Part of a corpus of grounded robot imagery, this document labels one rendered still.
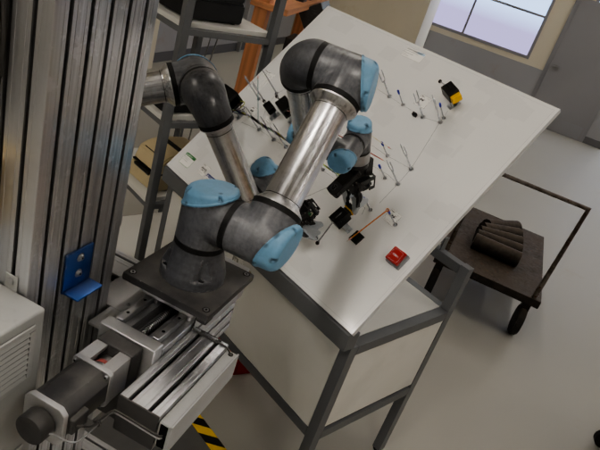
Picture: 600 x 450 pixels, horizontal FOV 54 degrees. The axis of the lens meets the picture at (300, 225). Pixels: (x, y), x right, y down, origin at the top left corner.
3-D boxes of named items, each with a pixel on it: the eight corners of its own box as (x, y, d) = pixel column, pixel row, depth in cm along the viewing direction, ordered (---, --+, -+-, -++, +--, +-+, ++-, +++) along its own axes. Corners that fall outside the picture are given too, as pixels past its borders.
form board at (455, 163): (168, 166, 255) (166, 164, 254) (329, 8, 267) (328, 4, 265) (354, 337, 186) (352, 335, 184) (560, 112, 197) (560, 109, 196)
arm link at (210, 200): (192, 217, 139) (204, 166, 133) (241, 241, 136) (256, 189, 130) (163, 235, 128) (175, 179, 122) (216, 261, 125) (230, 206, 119)
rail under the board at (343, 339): (342, 352, 187) (349, 337, 184) (161, 179, 256) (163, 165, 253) (354, 348, 190) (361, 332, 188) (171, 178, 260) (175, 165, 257)
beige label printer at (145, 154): (150, 194, 271) (157, 155, 263) (126, 172, 283) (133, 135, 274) (203, 187, 293) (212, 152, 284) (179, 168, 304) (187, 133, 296)
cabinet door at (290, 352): (305, 427, 209) (340, 342, 191) (221, 331, 241) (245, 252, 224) (311, 424, 211) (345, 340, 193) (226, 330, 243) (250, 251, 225)
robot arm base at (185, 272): (203, 301, 128) (212, 263, 124) (145, 271, 132) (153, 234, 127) (235, 273, 141) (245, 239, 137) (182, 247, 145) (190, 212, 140)
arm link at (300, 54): (261, 53, 133) (283, 153, 178) (304, 70, 130) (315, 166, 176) (285, 14, 136) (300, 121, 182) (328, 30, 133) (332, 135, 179)
